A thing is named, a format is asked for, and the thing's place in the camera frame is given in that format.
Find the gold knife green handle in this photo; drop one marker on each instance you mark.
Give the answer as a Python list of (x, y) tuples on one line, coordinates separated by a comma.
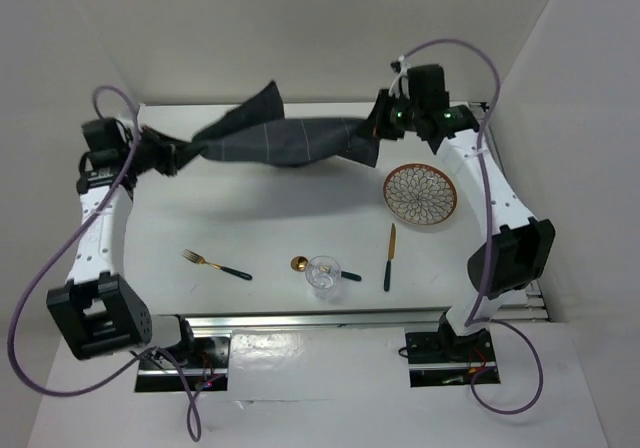
[(390, 257)]

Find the dark grey checked napkin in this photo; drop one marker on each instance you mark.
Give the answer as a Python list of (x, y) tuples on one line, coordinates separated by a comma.
[(257, 131)]

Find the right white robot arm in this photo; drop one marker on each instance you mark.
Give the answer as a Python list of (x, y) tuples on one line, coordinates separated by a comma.
[(423, 106)]

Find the aluminium right side rail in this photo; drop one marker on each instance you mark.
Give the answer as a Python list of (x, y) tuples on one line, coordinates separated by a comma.
[(530, 298)]

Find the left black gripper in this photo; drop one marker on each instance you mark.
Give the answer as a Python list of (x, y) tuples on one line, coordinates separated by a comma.
[(168, 148)]

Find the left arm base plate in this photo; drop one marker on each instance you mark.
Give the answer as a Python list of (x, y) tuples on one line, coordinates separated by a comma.
[(204, 363)]

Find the aluminium rail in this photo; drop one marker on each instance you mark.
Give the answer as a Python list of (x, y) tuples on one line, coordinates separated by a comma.
[(530, 298), (299, 320)]

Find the floral patterned ceramic plate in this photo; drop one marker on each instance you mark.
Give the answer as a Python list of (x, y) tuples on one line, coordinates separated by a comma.
[(420, 194)]

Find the aluminium front rail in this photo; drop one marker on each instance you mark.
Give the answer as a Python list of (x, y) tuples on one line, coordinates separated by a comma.
[(299, 320)]

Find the gold spoon green handle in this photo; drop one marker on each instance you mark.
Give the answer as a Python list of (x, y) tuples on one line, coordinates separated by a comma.
[(300, 263)]

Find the gold fork green handle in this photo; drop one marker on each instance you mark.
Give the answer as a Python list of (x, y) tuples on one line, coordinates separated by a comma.
[(197, 259)]

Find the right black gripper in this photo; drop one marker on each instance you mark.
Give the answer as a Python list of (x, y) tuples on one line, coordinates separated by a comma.
[(380, 129)]

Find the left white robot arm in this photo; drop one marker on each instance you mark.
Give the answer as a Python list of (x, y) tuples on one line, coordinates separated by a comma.
[(96, 310)]

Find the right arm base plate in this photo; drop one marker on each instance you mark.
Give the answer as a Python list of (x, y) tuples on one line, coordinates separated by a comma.
[(439, 359)]

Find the clear drinking glass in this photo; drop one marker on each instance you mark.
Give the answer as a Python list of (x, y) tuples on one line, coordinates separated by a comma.
[(323, 274)]

